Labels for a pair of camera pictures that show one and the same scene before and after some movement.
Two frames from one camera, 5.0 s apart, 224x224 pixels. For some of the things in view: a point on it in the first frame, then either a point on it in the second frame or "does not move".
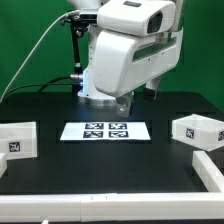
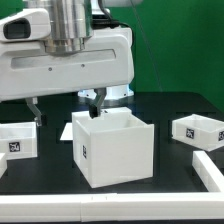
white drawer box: (199, 131) does not move
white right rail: (208, 171) does not move
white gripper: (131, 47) to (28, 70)
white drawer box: (19, 139) does not move
